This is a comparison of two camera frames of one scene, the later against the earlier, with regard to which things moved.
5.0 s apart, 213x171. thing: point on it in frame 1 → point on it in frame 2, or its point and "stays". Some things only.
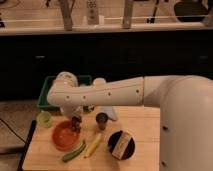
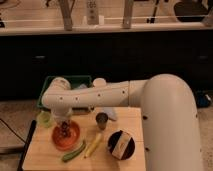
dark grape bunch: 76,124 → 64,130
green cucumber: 80,149 stays
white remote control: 92,9 stays
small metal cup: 102,119 stays
